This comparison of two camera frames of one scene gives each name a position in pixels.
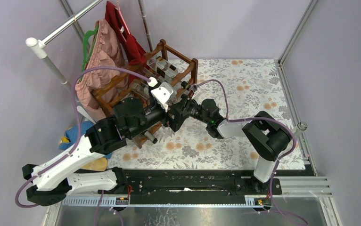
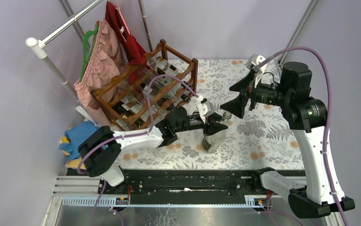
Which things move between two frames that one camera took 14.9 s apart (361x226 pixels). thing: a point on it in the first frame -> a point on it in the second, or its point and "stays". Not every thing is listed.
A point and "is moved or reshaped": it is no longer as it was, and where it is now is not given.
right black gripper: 186,105 -> 237,105
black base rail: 200,181 stays
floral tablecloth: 243,87 stays
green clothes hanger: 86,57 stays
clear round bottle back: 142,88 -> 160,80
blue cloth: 71,133 stays
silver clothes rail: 39,44 stays
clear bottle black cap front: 184,84 is moved or reshaped
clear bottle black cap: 165,67 stays
